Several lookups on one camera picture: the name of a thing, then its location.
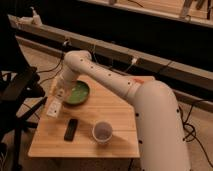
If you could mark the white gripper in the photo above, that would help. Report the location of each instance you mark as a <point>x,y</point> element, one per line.
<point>65,82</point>

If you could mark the white spray bottle on ledge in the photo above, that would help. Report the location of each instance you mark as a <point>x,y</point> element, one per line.
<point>34,19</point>

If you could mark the orange marker pen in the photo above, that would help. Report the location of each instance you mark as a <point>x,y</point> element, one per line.
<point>138,80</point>

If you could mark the green ceramic bowl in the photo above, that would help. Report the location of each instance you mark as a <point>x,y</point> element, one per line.
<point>78,94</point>

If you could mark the black chair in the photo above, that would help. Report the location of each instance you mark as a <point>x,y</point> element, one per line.
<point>24,85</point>

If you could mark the black remote control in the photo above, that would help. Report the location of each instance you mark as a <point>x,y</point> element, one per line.
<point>70,131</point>

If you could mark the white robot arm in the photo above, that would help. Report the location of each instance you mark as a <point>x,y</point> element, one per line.
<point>160,132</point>

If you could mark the white plastic bottle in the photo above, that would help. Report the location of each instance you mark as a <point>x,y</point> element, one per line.
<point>54,107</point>

